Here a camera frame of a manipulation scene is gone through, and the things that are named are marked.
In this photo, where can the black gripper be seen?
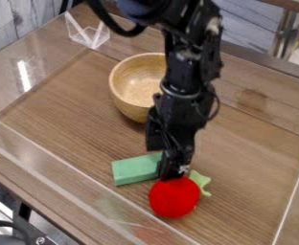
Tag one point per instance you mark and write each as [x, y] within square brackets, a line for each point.
[179, 114]

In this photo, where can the green rectangular block stick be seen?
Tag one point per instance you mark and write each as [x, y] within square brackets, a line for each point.
[135, 169]

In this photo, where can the red felt strawberry toy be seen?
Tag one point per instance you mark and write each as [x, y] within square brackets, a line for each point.
[174, 197]

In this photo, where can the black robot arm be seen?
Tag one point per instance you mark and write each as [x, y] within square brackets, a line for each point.
[193, 29]

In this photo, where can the wooden brown bowl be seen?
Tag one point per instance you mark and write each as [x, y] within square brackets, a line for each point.
[134, 81]

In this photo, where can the black table leg clamp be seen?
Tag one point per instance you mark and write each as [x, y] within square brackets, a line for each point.
[16, 229]

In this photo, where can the metal chair frame background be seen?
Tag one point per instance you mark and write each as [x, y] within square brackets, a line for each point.
[286, 39]

